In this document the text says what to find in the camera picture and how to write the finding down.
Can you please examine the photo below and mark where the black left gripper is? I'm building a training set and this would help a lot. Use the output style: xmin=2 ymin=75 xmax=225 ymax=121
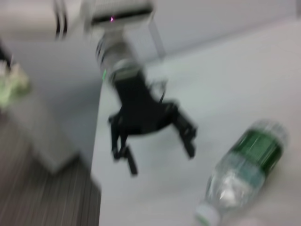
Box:
xmin=108 ymin=70 xmax=198 ymax=176

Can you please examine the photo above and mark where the clear green-label water bottle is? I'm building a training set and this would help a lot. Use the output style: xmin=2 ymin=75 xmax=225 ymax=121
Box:
xmin=193 ymin=119 xmax=290 ymax=226

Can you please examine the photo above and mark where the light grey cabinet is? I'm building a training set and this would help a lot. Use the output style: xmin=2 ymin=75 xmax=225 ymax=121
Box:
xmin=14 ymin=94 xmax=82 ymax=176

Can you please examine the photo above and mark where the green and white background item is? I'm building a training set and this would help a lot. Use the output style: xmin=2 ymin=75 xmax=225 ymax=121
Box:
xmin=0 ymin=58 xmax=31 ymax=112

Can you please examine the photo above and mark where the black cable with angled plug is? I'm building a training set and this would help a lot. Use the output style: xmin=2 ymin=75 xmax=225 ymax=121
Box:
xmin=148 ymin=79 xmax=170 ymax=105

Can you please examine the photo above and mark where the left wrist camera housing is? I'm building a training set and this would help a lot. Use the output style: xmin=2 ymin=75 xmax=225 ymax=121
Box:
xmin=79 ymin=0 xmax=156 ymax=27

